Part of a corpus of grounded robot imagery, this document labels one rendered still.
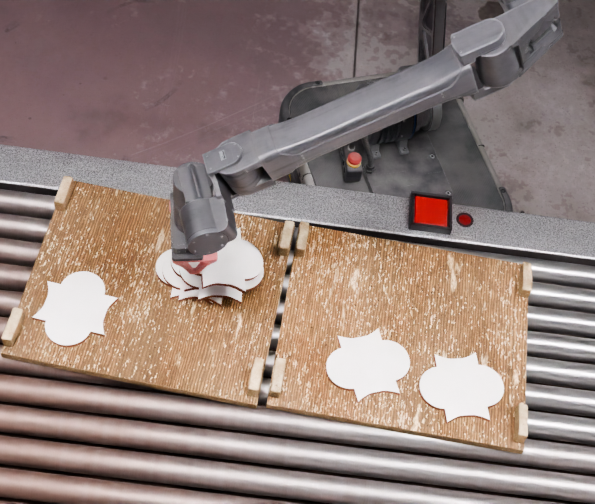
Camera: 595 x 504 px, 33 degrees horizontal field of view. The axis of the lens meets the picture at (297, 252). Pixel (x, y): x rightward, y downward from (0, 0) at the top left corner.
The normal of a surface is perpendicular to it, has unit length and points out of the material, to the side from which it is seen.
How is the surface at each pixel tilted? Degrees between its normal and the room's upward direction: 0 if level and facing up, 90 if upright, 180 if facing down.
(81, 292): 0
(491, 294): 0
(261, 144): 26
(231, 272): 17
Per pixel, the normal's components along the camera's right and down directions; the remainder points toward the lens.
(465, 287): 0.10, -0.54
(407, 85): -0.31, -0.36
